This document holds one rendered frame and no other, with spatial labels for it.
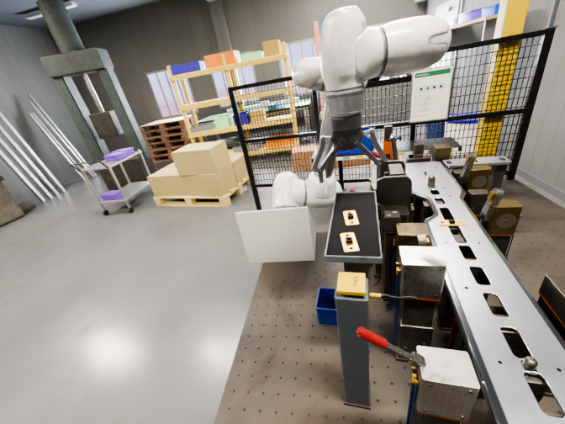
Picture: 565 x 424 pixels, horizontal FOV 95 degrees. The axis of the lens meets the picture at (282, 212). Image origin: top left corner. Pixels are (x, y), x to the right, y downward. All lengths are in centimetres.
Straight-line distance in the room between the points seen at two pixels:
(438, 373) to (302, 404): 48
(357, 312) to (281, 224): 74
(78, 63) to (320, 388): 602
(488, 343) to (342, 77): 66
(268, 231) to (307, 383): 67
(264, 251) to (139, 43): 788
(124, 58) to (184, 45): 177
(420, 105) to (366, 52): 136
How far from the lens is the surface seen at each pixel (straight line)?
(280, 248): 136
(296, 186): 143
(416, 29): 72
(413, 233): 91
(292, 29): 747
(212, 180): 379
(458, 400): 67
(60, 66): 638
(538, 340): 82
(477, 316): 82
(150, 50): 867
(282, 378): 103
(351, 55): 65
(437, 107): 202
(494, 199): 118
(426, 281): 78
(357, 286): 60
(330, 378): 101
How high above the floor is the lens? 159
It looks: 28 degrees down
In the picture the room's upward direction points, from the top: 11 degrees counter-clockwise
